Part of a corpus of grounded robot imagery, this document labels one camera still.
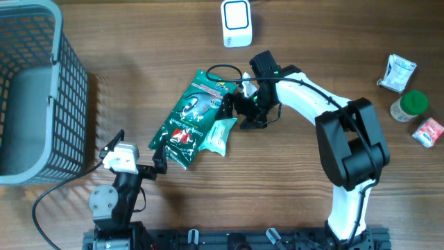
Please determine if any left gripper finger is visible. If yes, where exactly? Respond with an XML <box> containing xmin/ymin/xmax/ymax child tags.
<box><xmin>99</xmin><ymin>129</ymin><xmax>124</xmax><ymax>156</ymax></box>
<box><xmin>152</xmin><ymin>138</ymin><xmax>167</xmax><ymax>174</ymax></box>

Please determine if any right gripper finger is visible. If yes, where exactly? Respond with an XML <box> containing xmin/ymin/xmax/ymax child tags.
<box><xmin>215</xmin><ymin>93</ymin><xmax>234</xmax><ymax>120</ymax></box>
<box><xmin>240</xmin><ymin>117</ymin><xmax>267</xmax><ymax>130</ymax></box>

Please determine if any green 3M glove package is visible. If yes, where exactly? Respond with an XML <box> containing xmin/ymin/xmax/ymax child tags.
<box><xmin>148</xmin><ymin>70</ymin><xmax>237</xmax><ymax>169</ymax></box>

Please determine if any teal tissue pack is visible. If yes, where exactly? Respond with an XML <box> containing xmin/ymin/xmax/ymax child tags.
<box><xmin>198</xmin><ymin>118</ymin><xmax>237</xmax><ymax>156</ymax></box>

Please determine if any white blue plaster pack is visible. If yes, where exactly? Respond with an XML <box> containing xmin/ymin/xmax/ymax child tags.
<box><xmin>377</xmin><ymin>54</ymin><xmax>417</xmax><ymax>93</ymax></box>

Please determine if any green lid jar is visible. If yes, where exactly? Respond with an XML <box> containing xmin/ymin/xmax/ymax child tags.
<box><xmin>390</xmin><ymin>90</ymin><xmax>429</xmax><ymax>122</ymax></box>

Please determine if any small red white box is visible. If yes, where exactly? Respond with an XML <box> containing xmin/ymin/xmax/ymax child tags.
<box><xmin>412</xmin><ymin>117</ymin><xmax>443</xmax><ymax>148</ymax></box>

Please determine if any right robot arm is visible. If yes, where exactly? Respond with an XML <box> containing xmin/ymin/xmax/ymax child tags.
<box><xmin>216</xmin><ymin>51</ymin><xmax>392</xmax><ymax>249</ymax></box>

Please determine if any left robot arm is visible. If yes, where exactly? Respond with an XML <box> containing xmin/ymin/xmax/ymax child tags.
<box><xmin>83</xmin><ymin>130</ymin><xmax>167</xmax><ymax>250</ymax></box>

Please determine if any white barcode scanner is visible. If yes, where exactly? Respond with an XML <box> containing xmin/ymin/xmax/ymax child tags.
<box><xmin>221</xmin><ymin>0</ymin><xmax>253</xmax><ymax>48</ymax></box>

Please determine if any grey plastic mesh basket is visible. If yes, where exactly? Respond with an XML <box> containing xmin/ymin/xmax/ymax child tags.
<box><xmin>1</xmin><ymin>1</ymin><xmax>89</xmax><ymax>185</ymax></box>

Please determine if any right black cable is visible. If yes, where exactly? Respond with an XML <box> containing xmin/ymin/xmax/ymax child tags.
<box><xmin>205</xmin><ymin>64</ymin><xmax>379</xmax><ymax>247</ymax></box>

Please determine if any black cable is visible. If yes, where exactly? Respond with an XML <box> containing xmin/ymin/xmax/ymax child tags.
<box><xmin>205</xmin><ymin>64</ymin><xmax>379</xmax><ymax>247</ymax></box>
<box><xmin>31</xmin><ymin>161</ymin><xmax>105</xmax><ymax>250</ymax></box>

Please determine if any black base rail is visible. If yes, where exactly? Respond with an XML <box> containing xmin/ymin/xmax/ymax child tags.
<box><xmin>82</xmin><ymin>227</ymin><xmax>392</xmax><ymax>250</ymax></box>

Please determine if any left black cable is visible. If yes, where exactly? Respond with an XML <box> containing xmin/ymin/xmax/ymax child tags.
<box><xmin>31</xmin><ymin>161</ymin><xmax>105</xmax><ymax>250</ymax></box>

